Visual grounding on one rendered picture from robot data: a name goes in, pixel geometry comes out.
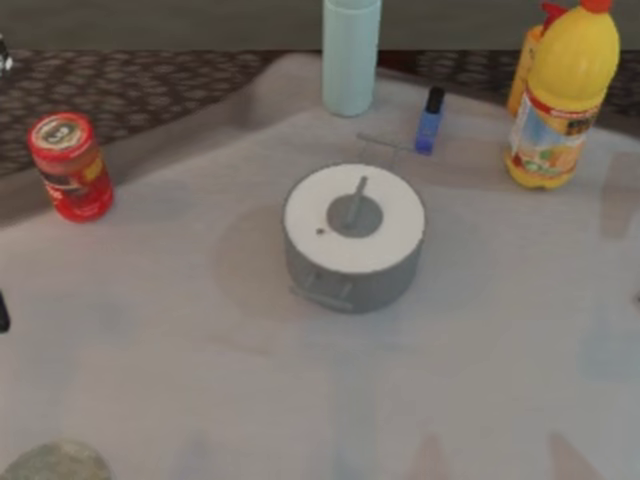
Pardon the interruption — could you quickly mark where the grey white round device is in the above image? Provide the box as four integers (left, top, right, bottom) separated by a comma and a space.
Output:
282, 132, 427, 316

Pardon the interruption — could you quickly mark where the red jar with lid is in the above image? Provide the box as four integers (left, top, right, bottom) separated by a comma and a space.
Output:
26, 111, 115, 225

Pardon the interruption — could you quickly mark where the white tablecloth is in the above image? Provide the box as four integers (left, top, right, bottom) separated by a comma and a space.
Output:
0, 51, 640, 480

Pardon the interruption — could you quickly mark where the small blue bottle black cap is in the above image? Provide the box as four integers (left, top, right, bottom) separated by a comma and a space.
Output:
414, 86, 447, 154

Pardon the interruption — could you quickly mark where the light blue cylinder bottle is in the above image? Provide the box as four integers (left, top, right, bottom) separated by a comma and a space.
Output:
321, 0, 379, 118

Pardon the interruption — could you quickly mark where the orange bottle red cap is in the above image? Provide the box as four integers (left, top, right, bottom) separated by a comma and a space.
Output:
505, 1, 565, 119

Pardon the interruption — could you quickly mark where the yellow juice bottle orange cap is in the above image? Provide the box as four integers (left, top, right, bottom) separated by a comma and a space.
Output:
503, 0, 622, 191

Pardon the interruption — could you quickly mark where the grey round stone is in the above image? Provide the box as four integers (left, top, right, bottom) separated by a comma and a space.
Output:
0, 439, 112, 480

